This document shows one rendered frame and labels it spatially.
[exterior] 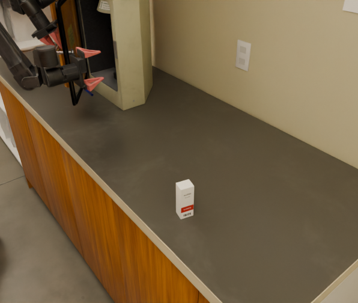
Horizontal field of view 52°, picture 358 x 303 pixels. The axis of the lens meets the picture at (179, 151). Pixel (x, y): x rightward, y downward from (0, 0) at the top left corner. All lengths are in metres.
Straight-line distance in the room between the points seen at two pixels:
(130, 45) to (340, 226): 0.99
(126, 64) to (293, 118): 0.69
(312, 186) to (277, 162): 0.15
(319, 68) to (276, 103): 0.24
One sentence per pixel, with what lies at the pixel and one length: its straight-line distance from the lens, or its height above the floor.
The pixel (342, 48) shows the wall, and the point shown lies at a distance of 1.29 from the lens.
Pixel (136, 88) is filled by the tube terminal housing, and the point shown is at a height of 1.02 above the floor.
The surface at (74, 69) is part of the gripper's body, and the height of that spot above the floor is 1.21.
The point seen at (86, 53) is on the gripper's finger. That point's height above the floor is 1.26.
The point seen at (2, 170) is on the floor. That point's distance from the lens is 3.07.
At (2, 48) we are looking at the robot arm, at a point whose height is 1.30.
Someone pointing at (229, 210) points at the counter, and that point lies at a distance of 1.07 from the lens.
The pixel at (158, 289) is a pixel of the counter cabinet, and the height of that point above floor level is 0.63.
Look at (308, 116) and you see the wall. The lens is 1.42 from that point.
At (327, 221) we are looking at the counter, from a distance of 1.10.
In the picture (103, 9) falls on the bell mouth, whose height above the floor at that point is 1.33.
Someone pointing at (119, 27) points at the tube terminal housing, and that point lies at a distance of 1.46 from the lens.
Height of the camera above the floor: 1.66
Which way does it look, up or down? 34 degrees down
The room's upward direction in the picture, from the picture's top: straight up
